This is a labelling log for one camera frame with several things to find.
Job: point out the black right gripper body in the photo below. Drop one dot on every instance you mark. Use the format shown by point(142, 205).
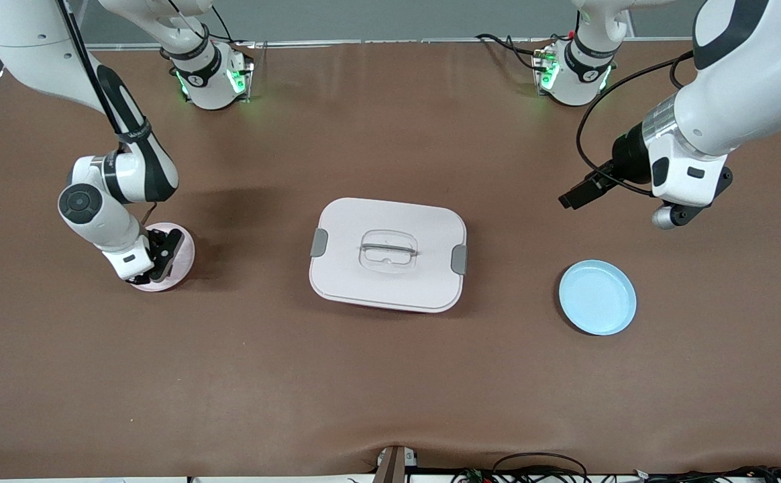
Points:
point(160, 249)

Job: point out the light blue round plate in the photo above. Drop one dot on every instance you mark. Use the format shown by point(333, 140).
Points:
point(597, 298)

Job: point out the white lidded storage box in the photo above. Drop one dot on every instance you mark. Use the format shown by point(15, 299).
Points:
point(424, 282)

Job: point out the brown table mat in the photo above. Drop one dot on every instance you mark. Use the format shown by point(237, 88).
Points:
point(390, 382)

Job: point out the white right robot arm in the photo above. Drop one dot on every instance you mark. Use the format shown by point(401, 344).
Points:
point(28, 40)

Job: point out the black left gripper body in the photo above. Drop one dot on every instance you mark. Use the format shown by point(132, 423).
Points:
point(627, 159)

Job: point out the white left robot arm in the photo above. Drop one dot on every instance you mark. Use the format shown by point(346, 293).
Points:
point(753, 94)

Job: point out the pink round plate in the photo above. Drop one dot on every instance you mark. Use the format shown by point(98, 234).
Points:
point(188, 261)

